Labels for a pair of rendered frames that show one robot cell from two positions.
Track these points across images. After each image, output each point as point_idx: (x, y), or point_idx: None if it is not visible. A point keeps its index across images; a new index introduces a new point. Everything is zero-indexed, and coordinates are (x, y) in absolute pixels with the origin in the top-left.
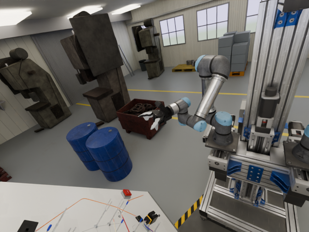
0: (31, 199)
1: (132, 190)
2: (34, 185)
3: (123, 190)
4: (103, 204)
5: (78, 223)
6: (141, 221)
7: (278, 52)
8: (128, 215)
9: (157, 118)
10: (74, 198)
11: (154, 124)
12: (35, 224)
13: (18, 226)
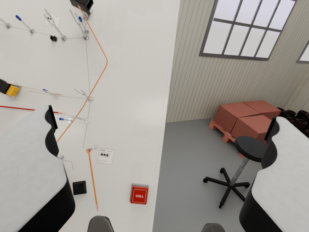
0: (148, 34)
1: (152, 227)
2: (172, 41)
3: (145, 188)
4: (125, 129)
5: (102, 78)
6: (72, 188)
7: None
8: (93, 168)
9: (15, 205)
10: (144, 86)
11: (25, 120)
12: (82, 1)
13: (114, 20)
